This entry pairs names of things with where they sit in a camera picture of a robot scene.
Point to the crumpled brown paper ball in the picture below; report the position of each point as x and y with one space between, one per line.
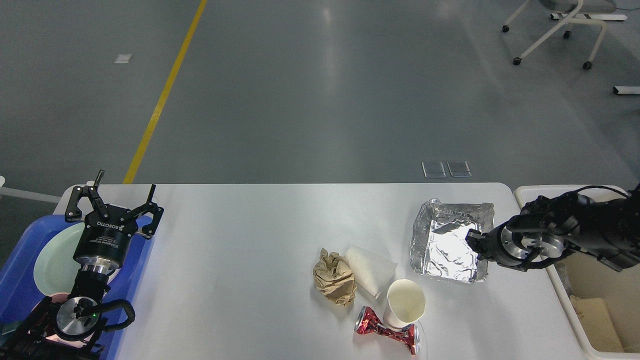
333 278

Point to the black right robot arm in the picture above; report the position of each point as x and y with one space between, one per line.
548 230

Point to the white table leg bar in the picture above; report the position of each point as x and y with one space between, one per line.
626 90

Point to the white chair base leg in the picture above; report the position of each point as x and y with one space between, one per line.
24 194

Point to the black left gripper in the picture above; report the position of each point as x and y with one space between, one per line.
107 240

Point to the mint green plate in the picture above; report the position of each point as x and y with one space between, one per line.
55 268

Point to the white crushed paper cup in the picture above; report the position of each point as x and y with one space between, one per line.
373 272

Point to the silver foil container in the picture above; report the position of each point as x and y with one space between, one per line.
438 248

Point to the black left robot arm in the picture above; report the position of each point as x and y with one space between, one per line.
117 313

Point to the beige plastic bin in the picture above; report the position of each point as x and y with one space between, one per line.
620 290

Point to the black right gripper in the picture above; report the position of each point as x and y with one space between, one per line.
519 251

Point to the clear plastic wrap in bin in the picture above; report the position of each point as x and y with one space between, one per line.
563 274

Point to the crushed red can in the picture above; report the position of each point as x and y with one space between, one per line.
368 322

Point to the white rolling chair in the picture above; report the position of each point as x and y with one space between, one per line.
574 12

